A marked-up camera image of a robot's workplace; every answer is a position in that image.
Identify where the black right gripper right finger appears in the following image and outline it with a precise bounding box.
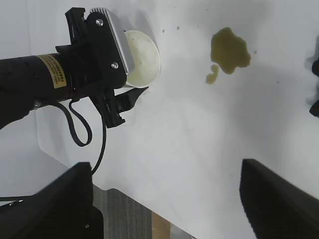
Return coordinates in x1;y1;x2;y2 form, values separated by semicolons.
240;158;319;239

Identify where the flat black cable loop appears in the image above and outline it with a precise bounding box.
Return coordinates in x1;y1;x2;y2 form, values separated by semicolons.
48;99;93;147

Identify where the white paper cup green logo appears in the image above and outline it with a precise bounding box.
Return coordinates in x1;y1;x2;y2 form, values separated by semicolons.
123;29;162;89

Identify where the black purple cloth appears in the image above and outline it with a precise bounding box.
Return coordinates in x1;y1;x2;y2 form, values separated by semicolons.
305;57;319;117

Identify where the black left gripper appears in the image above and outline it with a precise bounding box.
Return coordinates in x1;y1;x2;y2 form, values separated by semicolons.
56;7;151;129

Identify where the large brown coffee puddle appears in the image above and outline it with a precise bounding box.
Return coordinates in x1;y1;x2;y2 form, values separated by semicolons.
210;26;252;75

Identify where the small brown coffee puddle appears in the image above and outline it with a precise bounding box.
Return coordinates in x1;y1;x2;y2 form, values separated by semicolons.
205;64;220;85

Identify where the brown cardboard piece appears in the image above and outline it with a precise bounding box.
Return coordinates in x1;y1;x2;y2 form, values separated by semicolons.
151;213;171;239

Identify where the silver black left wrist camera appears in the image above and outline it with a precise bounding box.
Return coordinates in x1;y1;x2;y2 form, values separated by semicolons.
84;7;137;89

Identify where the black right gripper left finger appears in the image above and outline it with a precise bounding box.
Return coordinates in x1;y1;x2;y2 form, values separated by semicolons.
0;162;104;239

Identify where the thin black hanging cable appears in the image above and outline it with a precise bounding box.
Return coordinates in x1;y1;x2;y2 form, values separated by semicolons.
89;117;108;176

